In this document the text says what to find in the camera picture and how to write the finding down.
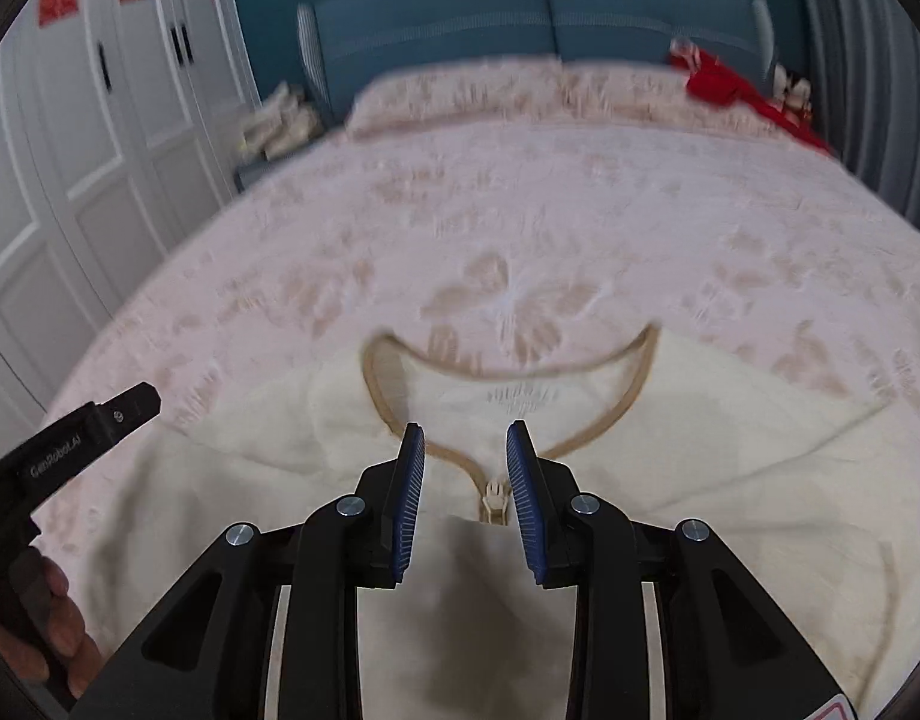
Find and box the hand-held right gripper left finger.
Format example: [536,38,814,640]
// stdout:
[70,422,429,720]

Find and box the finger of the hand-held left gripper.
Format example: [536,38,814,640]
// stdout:
[92,382,162,445]

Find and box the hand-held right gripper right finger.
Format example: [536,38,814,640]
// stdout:
[505,420,858,720]

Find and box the cream quilted jacket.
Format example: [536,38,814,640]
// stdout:
[77,322,920,720]

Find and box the person's left hand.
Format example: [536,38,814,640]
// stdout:
[0,544,105,702]

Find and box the white panelled wardrobe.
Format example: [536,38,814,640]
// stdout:
[0,0,264,421]

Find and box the pink butterfly blanket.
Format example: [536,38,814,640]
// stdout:
[25,60,920,616]

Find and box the pile of beige cloths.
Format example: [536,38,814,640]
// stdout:
[239,81,324,163]

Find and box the pink patterned pillow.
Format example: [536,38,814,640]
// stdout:
[346,64,573,142]
[565,64,795,137]

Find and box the red garment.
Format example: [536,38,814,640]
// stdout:
[668,37,836,158]

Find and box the small plush toy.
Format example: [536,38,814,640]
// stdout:
[773,64,815,122]

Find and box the teal padded headboard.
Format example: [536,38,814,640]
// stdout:
[299,0,777,128]

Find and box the grey curtain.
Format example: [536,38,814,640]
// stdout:
[788,0,920,245]

